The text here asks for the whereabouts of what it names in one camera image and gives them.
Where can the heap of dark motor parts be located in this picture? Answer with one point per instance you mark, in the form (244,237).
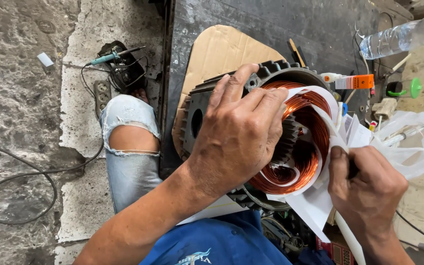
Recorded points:
(285,232)

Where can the black motor stator copper windings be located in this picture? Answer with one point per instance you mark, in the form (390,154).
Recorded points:
(307,143)

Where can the small wooden block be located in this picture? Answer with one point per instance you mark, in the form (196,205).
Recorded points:
(384,108)

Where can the clear plastic bag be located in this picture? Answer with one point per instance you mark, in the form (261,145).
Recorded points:
(418,147)

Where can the clear plastic water bottle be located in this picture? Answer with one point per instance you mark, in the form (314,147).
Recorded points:
(396,38)

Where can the person's right hand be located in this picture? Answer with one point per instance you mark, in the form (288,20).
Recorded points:
(370,191)

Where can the person's left hand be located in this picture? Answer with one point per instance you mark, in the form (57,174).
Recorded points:
(234,140)

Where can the teal soldering iron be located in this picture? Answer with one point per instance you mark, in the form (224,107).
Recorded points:
(105,58)

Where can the white glue tube orange label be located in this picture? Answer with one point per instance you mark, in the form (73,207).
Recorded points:
(355,81)

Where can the small white block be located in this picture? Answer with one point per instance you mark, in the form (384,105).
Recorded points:
(45,60)

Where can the white insulation paper sheet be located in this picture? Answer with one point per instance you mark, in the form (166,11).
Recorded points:
(317,206)

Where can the white plastic tube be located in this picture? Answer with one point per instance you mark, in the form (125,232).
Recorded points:
(350,239)

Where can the person's ripped jeans leg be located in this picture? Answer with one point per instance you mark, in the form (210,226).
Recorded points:
(131,176)

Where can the red cardboard box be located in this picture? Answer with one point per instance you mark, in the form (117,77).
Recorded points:
(339,252)

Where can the person's blue shirt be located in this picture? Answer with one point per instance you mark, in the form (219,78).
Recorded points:
(212,243)

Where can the grey power strip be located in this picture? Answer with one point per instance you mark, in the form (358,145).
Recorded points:
(102,97)

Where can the brown cardboard sheet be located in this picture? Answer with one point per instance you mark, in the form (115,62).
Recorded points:
(219,48)

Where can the black cup green lid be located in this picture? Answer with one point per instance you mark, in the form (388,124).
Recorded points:
(414,88)

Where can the person's bare foot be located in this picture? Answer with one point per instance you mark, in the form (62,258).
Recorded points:
(141,95)

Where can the wooden stick tool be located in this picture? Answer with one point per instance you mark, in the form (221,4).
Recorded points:
(296,51)

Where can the flat white paper sheet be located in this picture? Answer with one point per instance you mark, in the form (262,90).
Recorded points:
(215,209)

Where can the black soldering iron stand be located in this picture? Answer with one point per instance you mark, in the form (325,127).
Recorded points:
(125,73)

